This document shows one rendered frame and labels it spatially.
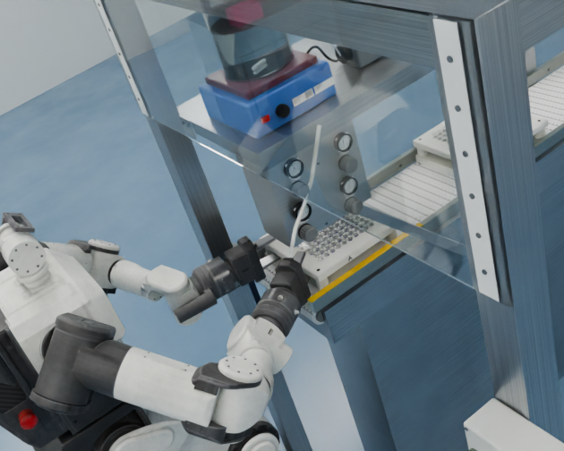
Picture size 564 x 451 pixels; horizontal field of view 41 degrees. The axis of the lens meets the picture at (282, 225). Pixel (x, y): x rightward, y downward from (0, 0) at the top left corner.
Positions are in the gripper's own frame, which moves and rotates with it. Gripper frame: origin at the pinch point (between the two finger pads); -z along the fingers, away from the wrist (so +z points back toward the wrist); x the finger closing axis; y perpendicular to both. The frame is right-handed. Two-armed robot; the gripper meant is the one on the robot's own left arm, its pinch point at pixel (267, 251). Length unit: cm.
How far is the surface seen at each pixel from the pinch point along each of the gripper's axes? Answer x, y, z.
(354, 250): -0.1, 16.0, -14.9
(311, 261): -0.2, 12.1, -5.6
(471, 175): -57, 87, -1
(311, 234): -16.7, 25.8, -3.1
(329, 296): 5.0, 19.9, -4.8
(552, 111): 7, -5, -92
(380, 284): 10.8, 18.0, -18.0
